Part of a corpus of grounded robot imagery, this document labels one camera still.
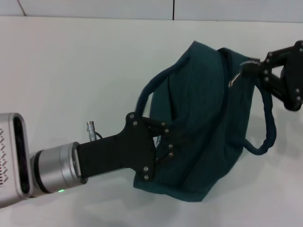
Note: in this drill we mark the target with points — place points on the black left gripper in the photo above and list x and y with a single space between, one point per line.
118 153

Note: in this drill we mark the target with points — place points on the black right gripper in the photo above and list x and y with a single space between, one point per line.
293 78

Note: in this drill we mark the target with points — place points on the dark teal insulated lunch bag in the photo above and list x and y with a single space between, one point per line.
201 142

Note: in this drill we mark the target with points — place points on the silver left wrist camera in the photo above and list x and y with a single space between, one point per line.
13 156

